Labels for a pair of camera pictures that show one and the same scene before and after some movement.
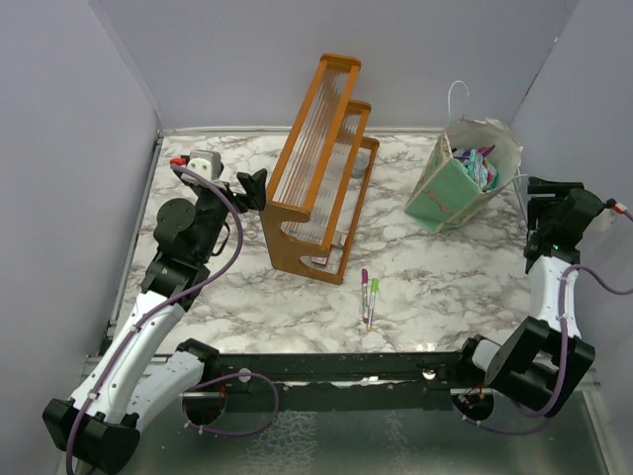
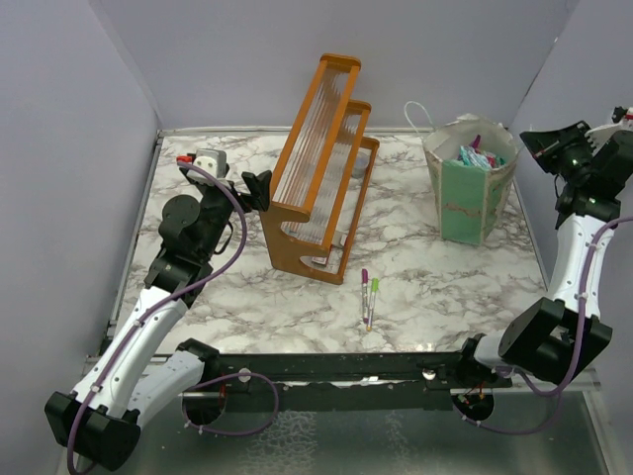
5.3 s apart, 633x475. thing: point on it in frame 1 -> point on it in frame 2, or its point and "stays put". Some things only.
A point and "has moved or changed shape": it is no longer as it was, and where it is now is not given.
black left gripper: [253, 186] stays put
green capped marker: [374, 292] stays put
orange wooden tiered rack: [312, 207] stays put
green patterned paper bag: [443, 192] has moved or changed shape
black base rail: [407, 381] stays put
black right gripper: [537, 186] -> [546, 145]
